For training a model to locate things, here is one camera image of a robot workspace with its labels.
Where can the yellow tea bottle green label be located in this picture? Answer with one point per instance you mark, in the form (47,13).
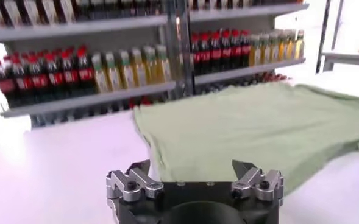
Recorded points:
(100,76)
(163,65)
(112,74)
(282,47)
(150,68)
(138,70)
(125,73)
(264,50)
(299,45)
(290,45)
(273,48)
(254,51)

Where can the black slanted pole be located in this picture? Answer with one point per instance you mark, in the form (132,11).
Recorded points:
(322,39)

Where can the grey metal frame table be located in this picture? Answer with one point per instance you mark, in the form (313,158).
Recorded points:
(350,56)

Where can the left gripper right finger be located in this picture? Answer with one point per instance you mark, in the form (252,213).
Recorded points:
(264,185)

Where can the red cap cola bottle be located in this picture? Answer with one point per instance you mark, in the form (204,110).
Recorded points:
(215,54)
(38,79)
(245,50)
(22,80)
(4,82)
(225,52)
(85,73)
(70,76)
(235,51)
(195,56)
(55,77)
(205,54)

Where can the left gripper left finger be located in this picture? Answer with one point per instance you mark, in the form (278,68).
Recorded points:
(130,185)

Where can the green t-shirt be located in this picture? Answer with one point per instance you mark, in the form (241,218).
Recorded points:
(243,131)

